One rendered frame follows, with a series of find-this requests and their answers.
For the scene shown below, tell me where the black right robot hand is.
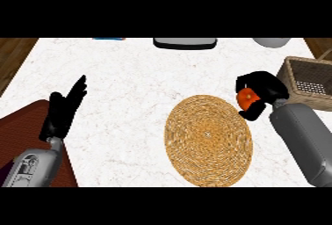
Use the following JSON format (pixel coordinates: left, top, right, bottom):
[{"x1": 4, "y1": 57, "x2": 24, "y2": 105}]
[{"x1": 235, "y1": 70, "x2": 291, "y2": 122}]

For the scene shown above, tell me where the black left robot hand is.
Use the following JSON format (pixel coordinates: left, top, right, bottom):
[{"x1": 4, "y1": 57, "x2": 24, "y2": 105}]
[{"x1": 37, "y1": 74, "x2": 89, "y2": 143}]

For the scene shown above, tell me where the orange squash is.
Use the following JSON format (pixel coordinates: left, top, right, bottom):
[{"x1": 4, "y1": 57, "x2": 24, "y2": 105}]
[{"x1": 236, "y1": 87, "x2": 263, "y2": 113}]

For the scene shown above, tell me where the wicker basket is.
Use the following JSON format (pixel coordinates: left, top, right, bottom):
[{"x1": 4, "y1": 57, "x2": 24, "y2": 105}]
[{"x1": 276, "y1": 47, "x2": 332, "y2": 113}]

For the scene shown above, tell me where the round woven straw placemat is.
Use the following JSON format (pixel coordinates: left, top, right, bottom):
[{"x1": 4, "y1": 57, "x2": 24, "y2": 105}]
[{"x1": 164, "y1": 94, "x2": 254, "y2": 188}]

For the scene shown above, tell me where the dark red mat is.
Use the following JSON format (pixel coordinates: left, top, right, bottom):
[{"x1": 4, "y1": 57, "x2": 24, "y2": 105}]
[{"x1": 0, "y1": 98, "x2": 80, "y2": 188}]

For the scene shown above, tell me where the pale grey round object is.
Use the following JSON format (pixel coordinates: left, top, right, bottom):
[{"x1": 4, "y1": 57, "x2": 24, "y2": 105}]
[{"x1": 252, "y1": 37, "x2": 294, "y2": 49}]

